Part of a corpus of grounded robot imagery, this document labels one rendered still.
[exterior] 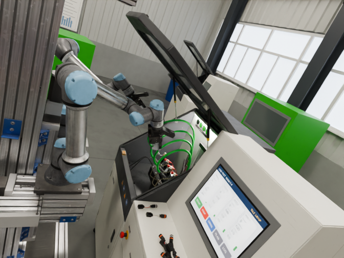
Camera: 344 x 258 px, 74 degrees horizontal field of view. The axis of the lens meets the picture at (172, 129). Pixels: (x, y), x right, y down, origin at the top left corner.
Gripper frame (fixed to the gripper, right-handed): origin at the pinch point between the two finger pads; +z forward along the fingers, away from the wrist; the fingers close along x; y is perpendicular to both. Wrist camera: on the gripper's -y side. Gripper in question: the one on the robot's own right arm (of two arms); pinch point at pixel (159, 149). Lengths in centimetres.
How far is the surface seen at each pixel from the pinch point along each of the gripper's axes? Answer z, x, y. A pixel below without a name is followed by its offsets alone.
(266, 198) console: -21, 56, -38
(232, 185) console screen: -12, 41, -30
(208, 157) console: -6.2, 16.0, -26.5
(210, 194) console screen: -0.9, 37.2, -22.2
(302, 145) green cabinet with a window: 148, -138, -257
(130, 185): 26.2, 4.9, 20.0
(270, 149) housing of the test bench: 3, 5, -75
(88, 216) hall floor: 122, -36, 69
